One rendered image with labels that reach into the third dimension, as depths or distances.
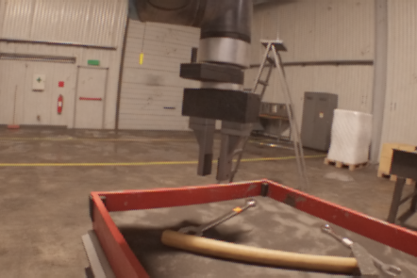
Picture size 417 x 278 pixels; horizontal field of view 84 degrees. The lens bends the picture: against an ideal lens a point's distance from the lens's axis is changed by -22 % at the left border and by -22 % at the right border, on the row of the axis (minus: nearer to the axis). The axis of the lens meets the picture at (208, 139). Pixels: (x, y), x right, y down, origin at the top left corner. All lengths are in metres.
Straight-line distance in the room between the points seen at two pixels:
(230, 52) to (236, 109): 0.09
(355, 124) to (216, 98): 6.32
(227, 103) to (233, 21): 0.14
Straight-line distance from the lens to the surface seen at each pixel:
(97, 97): 10.22
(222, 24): 0.47
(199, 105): 0.49
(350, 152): 6.80
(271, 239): 0.53
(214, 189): 0.68
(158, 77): 10.86
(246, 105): 0.45
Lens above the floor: 1.13
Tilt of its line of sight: 7 degrees down
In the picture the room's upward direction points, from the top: 5 degrees clockwise
